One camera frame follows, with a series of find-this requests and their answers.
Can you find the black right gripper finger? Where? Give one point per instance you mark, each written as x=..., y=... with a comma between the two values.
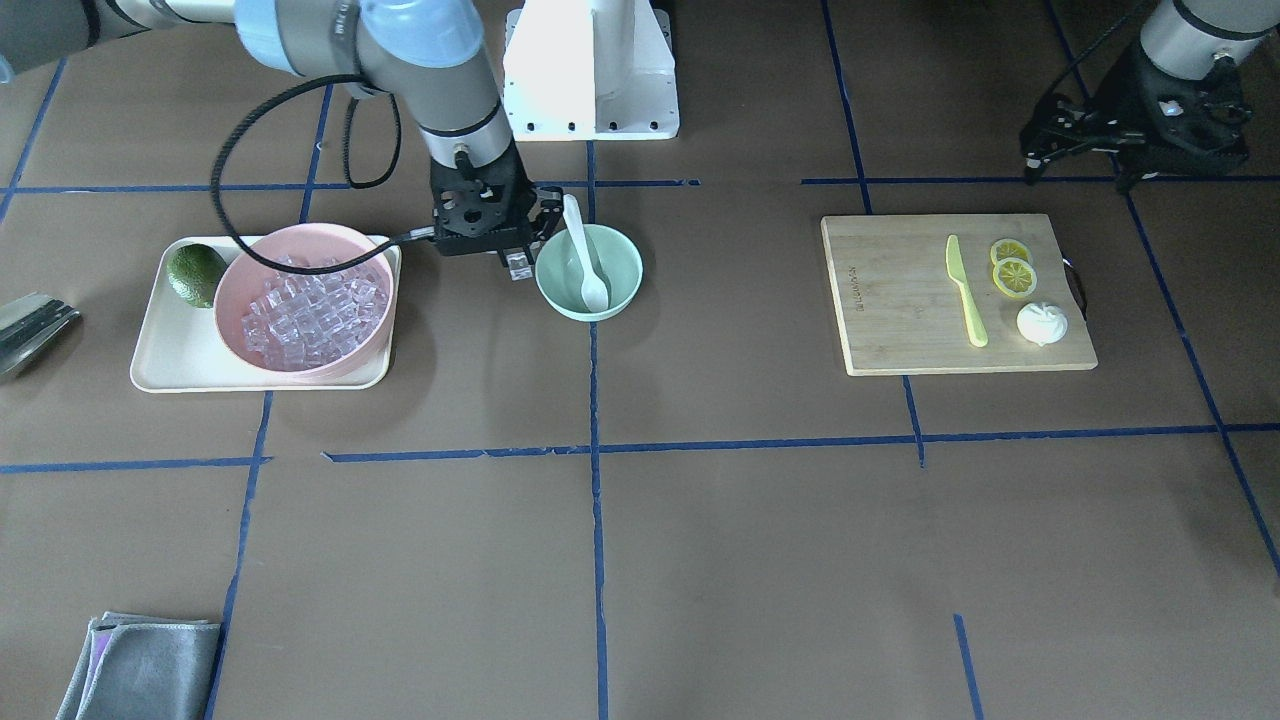
x=549, y=212

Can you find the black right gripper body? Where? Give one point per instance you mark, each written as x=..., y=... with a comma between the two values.
x=546, y=211

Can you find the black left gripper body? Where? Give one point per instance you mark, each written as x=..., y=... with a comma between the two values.
x=1128, y=103

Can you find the clear ice cube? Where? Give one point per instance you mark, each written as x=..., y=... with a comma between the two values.
x=518, y=265

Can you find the white plastic spoon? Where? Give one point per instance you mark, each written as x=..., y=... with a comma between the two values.
x=593, y=292

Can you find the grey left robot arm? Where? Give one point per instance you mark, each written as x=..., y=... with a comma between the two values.
x=1183, y=37

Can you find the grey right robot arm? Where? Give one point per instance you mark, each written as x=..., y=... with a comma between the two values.
x=429, y=55

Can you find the mint green bowl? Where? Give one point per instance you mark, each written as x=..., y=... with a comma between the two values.
x=615, y=259

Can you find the pink bowl of ice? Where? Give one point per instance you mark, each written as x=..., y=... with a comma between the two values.
x=288, y=310

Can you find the metal ice scoop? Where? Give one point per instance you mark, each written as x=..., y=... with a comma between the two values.
x=30, y=324

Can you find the yellow lemon slice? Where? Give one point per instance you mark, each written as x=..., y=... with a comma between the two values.
x=1015, y=277
x=1009, y=248

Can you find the white garlic bulb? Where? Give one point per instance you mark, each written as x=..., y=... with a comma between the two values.
x=1041, y=323

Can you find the yellow-green plastic knife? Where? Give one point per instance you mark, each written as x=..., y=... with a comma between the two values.
x=974, y=326

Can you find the green avocado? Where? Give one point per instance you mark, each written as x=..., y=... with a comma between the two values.
x=194, y=271

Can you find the bamboo cutting board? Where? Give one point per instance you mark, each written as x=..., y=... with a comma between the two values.
x=898, y=313

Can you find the cream plastic tray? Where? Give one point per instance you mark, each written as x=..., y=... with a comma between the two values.
x=179, y=350

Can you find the folded grey cloth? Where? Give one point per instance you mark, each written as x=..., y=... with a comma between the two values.
x=140, y=667

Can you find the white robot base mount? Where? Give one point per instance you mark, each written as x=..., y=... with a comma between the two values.
x=590, y=71

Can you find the metal cutting board handle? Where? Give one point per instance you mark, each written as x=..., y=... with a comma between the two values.
x=1076, y=286

